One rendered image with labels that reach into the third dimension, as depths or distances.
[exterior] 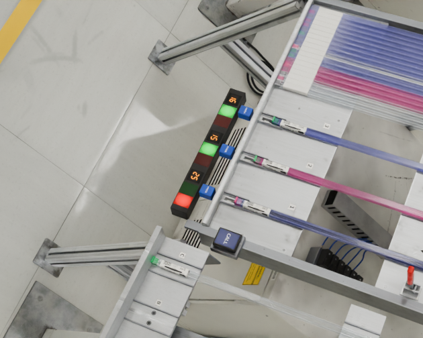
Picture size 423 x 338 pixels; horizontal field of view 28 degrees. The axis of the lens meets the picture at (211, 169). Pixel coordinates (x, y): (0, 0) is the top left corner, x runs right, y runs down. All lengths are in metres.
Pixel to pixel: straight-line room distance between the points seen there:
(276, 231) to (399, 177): 0.70
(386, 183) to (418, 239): 0.58
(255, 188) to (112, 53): 0.91
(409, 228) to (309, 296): 0.42
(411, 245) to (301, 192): 0.26
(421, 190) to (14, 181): 1.12
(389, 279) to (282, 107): 0.48
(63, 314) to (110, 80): 0.71
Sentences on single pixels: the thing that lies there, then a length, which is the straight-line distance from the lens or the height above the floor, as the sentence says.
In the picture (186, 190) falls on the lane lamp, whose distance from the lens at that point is 1.86.
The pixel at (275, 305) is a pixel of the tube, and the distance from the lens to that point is 1.65.
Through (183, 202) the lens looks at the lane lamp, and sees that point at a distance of 1.85.
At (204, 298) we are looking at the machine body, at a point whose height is 0.37.
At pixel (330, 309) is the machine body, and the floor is 0.62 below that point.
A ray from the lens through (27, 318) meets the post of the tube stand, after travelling 2.38.
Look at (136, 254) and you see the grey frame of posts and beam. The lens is 1.98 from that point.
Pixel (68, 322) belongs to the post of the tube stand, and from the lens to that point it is 2.43.
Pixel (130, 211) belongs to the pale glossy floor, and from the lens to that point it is 2.55.
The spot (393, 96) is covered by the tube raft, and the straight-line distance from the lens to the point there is 1.96.
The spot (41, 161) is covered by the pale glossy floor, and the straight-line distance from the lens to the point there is 2.42.
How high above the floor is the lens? 2.16
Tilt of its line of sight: 52 degrees down
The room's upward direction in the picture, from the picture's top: 80 degrees clockwise
